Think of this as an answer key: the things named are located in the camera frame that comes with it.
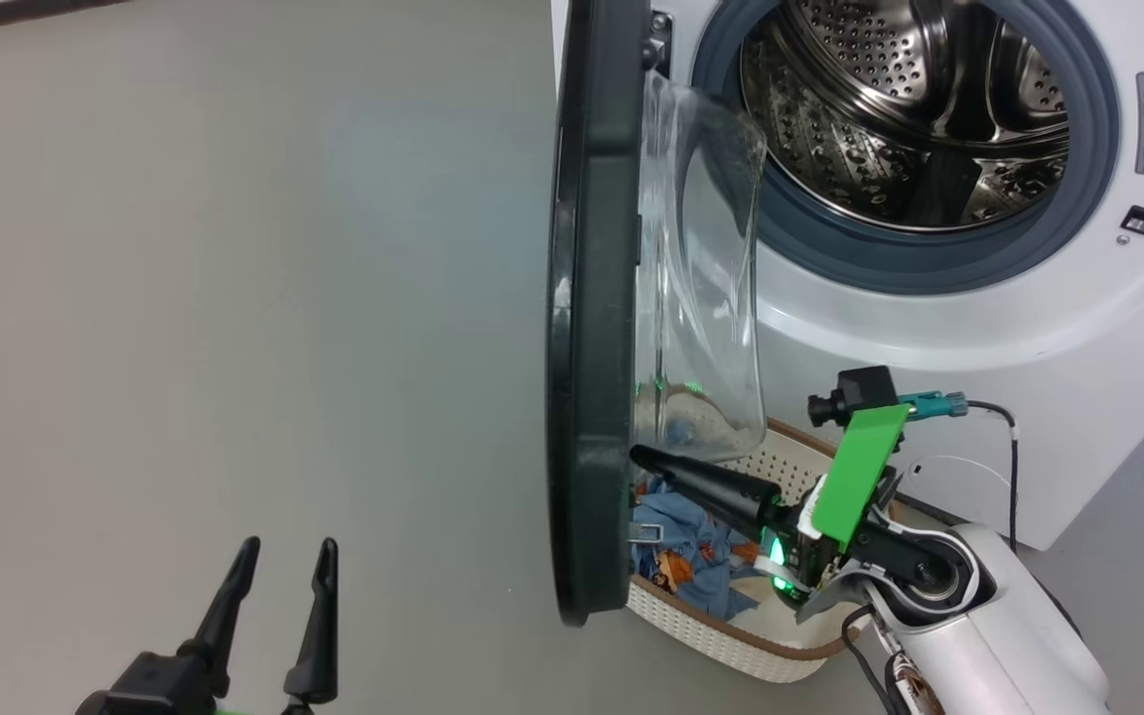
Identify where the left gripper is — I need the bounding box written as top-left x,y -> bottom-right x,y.
73,536 -> 340,715

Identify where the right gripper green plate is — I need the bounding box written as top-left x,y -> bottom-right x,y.
629,402 -> 913,599

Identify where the dark round glass washer door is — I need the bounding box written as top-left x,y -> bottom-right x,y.
545,0 -> 768,629

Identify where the grey rubber door gasket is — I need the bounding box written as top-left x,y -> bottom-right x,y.
691,0 -> 1121,296

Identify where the white front-load washing machine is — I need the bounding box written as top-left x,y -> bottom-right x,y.
552,0 -> 1144,552

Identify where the stainless steel washing machine drum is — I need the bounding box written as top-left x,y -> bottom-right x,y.
739,0 -> 1072,231

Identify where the cream perforated laundry basket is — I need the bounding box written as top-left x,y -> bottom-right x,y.
627,382 -> 916,684

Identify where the round white filter cover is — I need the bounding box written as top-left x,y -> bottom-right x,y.
905,454 -> 1015,527

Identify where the teal cable connector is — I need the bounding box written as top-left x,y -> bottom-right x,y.
896,389 -> 970,421

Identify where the black right camera cable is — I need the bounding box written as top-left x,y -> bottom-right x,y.
964,399 -> 1020,555

